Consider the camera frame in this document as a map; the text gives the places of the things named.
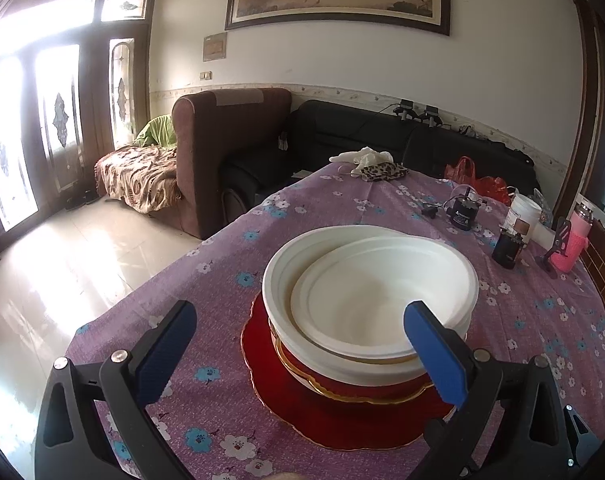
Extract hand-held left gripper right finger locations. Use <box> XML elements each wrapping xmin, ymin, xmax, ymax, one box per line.
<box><xmin>403</xmin><ymin>300</ymin><xmax>573</xmax><ymax>480</ymax></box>

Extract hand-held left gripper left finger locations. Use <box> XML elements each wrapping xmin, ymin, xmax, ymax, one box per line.
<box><xmin>34</xmin><ymin>300</ymin><xmax>198</xmax><ymax>480</ymax></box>

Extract small red gold-rimmed plate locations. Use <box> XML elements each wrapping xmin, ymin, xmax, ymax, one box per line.
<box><xmin>274</xmin><ymin>332</ymin><xmax>436</xmax><ymax>406</ymax></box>

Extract small white bowl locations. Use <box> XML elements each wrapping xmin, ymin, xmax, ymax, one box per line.
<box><xmin>289</xmin><ymin>236</ymin><xmax>479</xmax><ymax>362</ymax></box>

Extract large red printed plate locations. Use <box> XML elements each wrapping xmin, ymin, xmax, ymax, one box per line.
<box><xmin>240</xmin><ymin>290</ymin><xmax>456</xmax><ymax>452</ymax></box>

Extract large white bowl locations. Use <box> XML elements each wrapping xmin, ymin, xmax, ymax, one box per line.
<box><xmin>261</xmin><ymin>225</ymin><xmax>476</xmax><ymax>386</ymax></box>

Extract purple floral tablecloth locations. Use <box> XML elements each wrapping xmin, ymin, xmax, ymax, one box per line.
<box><xmin>65</xmin><ymin>162</ymin><xmax>605</xmax><ymax>480</ymax></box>

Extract black jar with wooden lid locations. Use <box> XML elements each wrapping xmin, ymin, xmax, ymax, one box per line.
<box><xmin>491</xmin><ymin>217</ymin><xmax>527</xmax><ymax>267</ymax></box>

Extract black cylindrical device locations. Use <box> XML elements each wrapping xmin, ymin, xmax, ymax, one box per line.
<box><xmin>443</xmin><ymin>194</ymin><xmax>484</xmax><ymax>233</ymax></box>

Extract white plastic jar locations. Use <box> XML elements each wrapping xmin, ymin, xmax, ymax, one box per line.
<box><xmin>503</xmin><ymin>194</ymin><xmax>543</xmax><ymax>241</ymax></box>

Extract black phone stand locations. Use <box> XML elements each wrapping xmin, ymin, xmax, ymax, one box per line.
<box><xmin>535</xmin><ymin>216</ymin><xmax>573</xmax><ymax>273</ymax></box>

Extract dark slippers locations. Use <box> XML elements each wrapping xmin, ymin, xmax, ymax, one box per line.
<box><xmin>65</xmin><ymin>189</ymin><xmax>102</xmax><ymax>211</ymax></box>

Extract brown patterned blanket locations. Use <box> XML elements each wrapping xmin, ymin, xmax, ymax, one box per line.
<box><xmin>95</xmin><ymin>144</ymin><xmax>180</xmax><ymax>216</ymax></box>

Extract pink knit-sleeved bottle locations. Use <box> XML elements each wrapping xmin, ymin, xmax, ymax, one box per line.
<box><xmin>550</xmin><ymin>202</ymin><xmax>596</xmax><ymax>273</ymax></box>

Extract red plastic bag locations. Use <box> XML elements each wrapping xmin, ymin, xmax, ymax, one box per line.
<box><xmin>443</xmin><ymin>156</ymin><xmax>514</xmax><ymax>206</ymax></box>

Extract brown armchair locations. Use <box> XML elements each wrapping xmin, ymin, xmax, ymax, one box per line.
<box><xmin>171</xmin><ymin>87</ymin><xmax>292</xmax><ymax>241</ymax></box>

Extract green cushion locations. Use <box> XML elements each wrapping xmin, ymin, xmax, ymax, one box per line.
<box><xmin>134</xmin><ymin>115</ymin><xmax>176</xmax><ymax>148</ymax></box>

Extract black leather sofa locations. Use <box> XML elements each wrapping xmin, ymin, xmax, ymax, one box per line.
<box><xmin>220</xmin><ymin>100</ymin><xmax>539</xmax><ymax>216</ymax></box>

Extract wooden glass-panel doors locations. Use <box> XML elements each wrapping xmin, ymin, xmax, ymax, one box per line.
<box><xmin>0</xmin><ymin>0</ymin><xmax>158</xmax><ymax>261</ymax></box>

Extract wooden door frame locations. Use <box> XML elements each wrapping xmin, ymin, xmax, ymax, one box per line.
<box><xmin>553</xmin><ymin>0</ymin><xmax>605</xmax><ymax>221</ymax></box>

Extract small wall plaque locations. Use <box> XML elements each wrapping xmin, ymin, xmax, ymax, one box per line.
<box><xmin>202</xmin><ymin>31</ymin><xmax>228</xmax><ymax>62</ymax></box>

